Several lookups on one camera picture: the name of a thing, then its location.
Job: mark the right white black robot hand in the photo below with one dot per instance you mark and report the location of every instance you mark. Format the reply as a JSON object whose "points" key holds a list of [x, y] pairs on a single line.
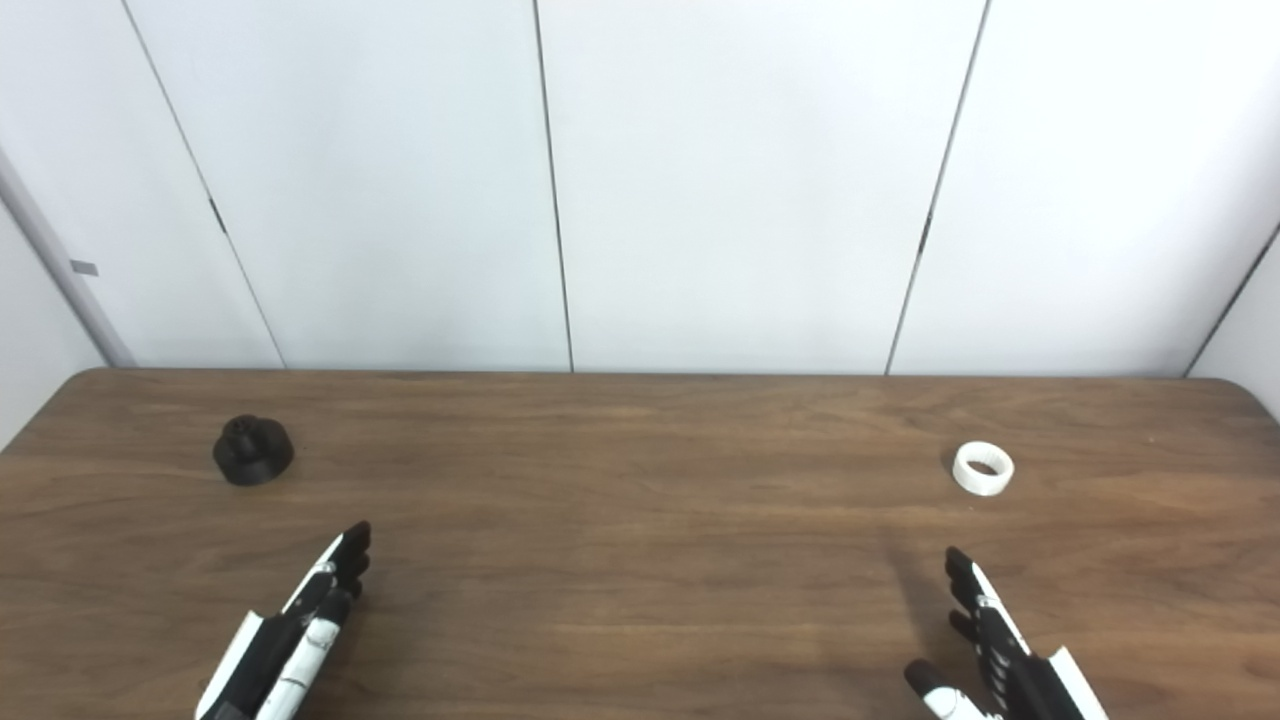
{"points": [[1010, 670]]}

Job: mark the grey wall corner strip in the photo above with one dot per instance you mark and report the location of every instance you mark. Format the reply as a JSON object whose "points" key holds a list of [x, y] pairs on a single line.
{"points": [[60, 265]]}

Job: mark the round black plastic part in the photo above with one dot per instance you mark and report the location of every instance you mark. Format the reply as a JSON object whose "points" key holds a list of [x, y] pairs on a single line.
{"points": [[252, 455]]}

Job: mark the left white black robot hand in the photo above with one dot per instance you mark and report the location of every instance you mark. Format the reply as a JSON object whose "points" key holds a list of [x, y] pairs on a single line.
{"points": [[285, 645]]}

